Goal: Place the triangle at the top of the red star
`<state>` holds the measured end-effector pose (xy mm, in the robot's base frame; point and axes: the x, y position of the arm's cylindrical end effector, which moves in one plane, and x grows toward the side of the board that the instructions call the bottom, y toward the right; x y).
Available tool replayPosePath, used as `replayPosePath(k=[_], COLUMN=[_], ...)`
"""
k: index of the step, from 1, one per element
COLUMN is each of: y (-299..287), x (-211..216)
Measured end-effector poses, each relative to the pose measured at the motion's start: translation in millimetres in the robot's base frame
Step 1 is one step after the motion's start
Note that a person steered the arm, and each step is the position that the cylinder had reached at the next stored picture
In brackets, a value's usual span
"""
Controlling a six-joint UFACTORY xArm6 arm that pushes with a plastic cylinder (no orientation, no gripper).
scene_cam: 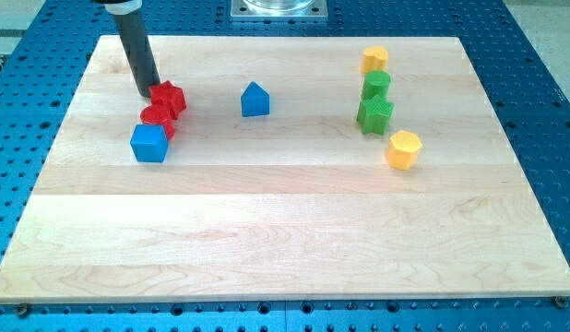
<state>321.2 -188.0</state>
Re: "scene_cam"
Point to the green star block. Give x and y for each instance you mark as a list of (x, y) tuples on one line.
[(374, 115)]

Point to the red cylinder block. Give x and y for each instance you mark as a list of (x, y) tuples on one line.
[(156, 114)]

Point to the blue triangle house block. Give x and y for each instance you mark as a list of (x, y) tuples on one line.
[(255, 101)]

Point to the light wooden board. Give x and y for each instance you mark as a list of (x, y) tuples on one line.
[(299, 204)]

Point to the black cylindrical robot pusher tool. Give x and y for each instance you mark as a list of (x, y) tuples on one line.
[(128, 18)]

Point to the red star block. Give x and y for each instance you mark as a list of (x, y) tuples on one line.
[(170, 96)]

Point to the green cylinder block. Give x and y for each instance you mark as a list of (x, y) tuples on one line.
[(376, 83)]

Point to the yellow heart block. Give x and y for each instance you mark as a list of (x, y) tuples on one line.
[(374, 58)]

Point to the blue cube block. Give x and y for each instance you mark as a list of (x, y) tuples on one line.
[(149, 143)]

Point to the yellow hexagon block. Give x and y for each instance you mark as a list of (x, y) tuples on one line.
[(403, 150)]

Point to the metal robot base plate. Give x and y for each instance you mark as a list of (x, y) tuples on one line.
[(278, 9)]

